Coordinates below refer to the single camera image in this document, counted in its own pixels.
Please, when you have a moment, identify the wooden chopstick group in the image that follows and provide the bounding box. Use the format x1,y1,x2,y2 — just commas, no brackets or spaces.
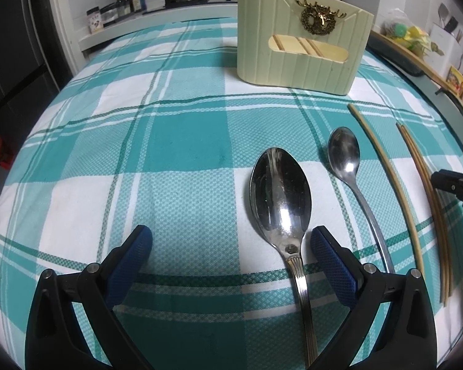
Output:
393,124,445,306
396,124,453,306

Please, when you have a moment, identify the small steel spoon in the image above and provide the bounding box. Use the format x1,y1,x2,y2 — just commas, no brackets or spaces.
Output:
328,127,396,273

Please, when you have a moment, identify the large steel spoon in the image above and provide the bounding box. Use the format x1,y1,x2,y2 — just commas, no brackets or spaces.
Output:
249,147,318,367

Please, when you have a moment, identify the yellow box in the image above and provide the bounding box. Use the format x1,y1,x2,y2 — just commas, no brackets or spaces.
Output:
446,65,463,97

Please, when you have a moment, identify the wooden cutting board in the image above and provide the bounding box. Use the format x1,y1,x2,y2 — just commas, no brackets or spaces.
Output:
366,30,459,98

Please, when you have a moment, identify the white utensil holder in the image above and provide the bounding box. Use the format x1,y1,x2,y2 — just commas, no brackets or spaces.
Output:
426,2,463,79

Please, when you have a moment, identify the bag of yellow green sponges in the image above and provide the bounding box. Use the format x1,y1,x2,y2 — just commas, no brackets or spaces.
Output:
383,8,443,59

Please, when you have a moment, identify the cream utensil holder box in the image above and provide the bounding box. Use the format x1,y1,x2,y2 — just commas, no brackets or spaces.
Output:
236,0,374,95

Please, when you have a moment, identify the teal plaid tablecloth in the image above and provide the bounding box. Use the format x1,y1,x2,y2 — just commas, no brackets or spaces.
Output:
0,18,463,369

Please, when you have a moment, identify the dark refrigerator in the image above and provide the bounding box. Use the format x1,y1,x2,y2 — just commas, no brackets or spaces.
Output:
0,0,73,154

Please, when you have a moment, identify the spice jar white label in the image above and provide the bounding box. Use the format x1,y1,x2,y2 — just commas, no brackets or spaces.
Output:
86,6,103,34

